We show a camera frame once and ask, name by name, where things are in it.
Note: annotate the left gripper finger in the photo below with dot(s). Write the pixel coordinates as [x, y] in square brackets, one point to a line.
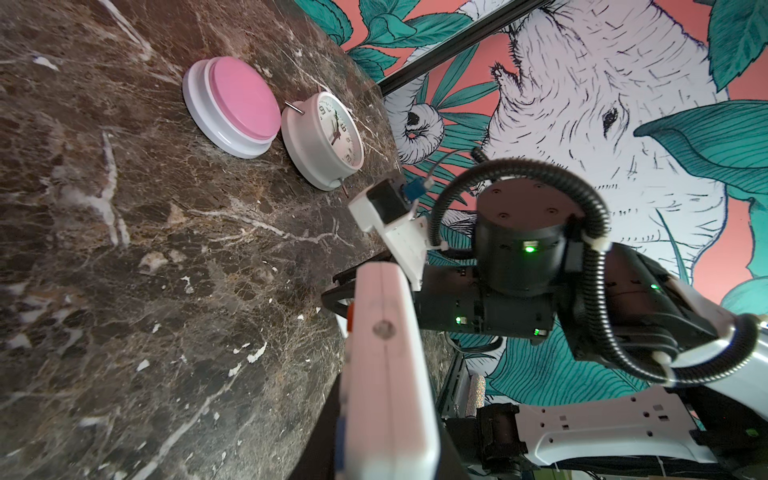
[317, 461]

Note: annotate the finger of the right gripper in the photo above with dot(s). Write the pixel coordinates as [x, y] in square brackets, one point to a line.
[350, 274]
[338, 299]

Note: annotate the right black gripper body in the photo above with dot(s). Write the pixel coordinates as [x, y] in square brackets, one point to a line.
[457, 300]

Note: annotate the white remote control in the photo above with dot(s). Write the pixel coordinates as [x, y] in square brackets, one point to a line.
[387, 427]

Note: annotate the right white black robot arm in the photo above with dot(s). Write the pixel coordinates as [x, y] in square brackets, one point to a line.
[514, 246]

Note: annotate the glittery silver microphone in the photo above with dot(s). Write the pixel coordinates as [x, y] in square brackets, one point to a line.
[475, 395]

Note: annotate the white round alarm clock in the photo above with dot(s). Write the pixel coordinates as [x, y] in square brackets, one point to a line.
[322, 140]

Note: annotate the pink push button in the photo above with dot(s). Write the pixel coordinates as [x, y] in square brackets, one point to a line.
[232, 105]

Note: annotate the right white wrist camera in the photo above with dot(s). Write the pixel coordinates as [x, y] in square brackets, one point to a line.
[384, 209]

